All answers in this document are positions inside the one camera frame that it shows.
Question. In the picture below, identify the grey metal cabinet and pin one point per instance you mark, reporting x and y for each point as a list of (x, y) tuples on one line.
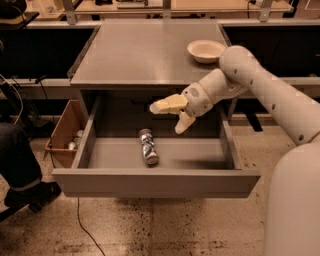
[(128, 54)]

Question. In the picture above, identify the brown cardboard box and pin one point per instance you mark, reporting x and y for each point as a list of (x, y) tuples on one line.
[(71, 121)]

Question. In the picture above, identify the grey open top drawer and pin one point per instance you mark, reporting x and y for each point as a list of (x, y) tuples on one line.
[(201, 163)]

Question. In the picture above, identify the white paper bowl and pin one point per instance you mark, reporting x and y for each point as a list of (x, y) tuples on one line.
[(206, 51)]

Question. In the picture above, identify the redbull can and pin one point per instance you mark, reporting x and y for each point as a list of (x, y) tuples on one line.
[(150, 155)]

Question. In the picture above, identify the black shoe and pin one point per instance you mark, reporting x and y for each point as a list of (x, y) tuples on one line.
[(39, 194)]

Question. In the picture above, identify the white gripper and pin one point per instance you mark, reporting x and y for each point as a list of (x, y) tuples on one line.
[(196, 101)]

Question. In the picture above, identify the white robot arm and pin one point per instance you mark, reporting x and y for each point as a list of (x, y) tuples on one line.
[(292, 223)]

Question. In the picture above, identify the person leg dark trousers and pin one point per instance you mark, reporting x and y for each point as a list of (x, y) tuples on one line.
[(18, 165)]

